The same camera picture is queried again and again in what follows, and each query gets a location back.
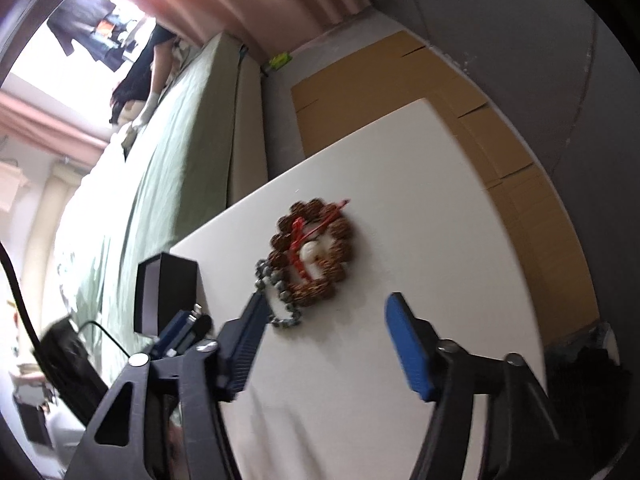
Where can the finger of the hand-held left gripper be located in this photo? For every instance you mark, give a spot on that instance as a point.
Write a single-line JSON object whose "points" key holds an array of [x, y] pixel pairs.
{"points": [[172, 335], [201, 322]]}

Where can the bed with green blanket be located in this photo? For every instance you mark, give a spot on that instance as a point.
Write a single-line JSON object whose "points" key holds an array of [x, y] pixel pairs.
{"points": [[175, 160]]}

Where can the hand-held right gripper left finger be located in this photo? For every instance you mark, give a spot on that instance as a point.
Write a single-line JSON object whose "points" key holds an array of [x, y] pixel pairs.
{"points": [[245, 350]]}

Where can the flat brown cardboard sheet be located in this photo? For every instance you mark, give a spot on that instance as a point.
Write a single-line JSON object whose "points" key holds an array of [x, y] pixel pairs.
{"points": [[500, 160]]}

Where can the black gift box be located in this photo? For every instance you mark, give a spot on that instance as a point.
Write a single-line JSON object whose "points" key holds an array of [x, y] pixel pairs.
{"points": [[165, 290]]}

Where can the small green toy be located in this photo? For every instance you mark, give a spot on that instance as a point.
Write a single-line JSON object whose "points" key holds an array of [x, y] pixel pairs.
{"points": [[279, 61]]}

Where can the hanging dark clothes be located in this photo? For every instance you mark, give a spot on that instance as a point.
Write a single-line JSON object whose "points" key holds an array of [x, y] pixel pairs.
{"points": [[95, 25]]}

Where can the white pendant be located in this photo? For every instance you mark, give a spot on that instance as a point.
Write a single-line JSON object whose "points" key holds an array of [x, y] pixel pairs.
{"points": [[311, 254]]}

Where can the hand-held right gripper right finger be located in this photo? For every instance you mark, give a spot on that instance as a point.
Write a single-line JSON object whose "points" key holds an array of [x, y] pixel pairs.
{"points": [[407, 350]]}

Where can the beige plush toy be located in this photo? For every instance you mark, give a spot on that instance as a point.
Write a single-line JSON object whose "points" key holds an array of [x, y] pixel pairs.
{"points": [[130, 134]]}

